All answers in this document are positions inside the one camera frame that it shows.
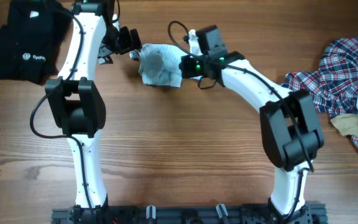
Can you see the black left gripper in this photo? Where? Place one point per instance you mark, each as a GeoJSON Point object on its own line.
{"type": "Point", "coordinates": [128, 45]}

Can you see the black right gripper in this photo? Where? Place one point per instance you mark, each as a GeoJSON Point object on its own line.
{"type": "Point", "coordinates": [184, 66]}

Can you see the light blue striped shirt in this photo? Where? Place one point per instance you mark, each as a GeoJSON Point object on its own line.
{"type": "Point", "coordinates": [159, 64]}

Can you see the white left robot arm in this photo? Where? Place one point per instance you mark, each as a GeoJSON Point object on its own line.
{"type": "Point", "coordinates": [76, 104]}

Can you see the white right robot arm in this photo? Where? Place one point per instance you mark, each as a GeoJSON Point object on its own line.
{"type": "Point", "coordinates": [290, 129]}

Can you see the black folded polo shirt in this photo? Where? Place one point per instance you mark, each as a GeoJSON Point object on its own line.
{"type": "Point", "coordinates": [31, 38]}

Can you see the red blue plaid shirt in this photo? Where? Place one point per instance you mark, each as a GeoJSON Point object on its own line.
{"type": "Point", "coordinates": [334, 85]}

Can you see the beige cloth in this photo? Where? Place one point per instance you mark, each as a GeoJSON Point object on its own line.
{"type": "Point", "coordinates": [346, 124]}

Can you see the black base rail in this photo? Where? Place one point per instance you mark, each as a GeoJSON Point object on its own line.
{"type": "Point", "coordinates": [246, 213]}

